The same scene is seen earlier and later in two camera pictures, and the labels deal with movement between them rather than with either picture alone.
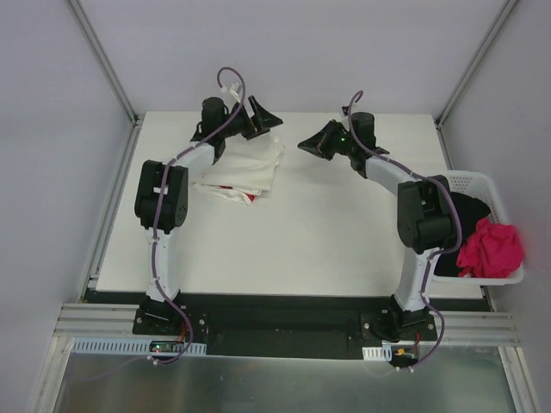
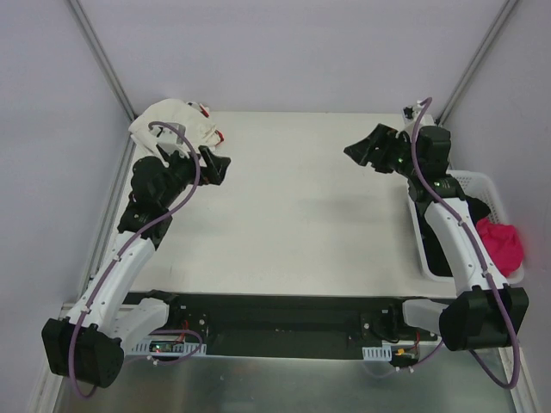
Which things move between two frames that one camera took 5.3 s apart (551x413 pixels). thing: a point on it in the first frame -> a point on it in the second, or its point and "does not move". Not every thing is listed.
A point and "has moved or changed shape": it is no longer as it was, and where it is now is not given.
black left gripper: x=250 y=119 -> x=205 y=165
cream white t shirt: x=245 y=163 -> x=198 y=132
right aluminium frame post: x=474 y=65 does not move
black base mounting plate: x=287 y=326 does not move
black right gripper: x=337 y=140 -> x=383 y=147
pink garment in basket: x=495 y=250 does not move
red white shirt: x=249 y=196 has moved or changed shape
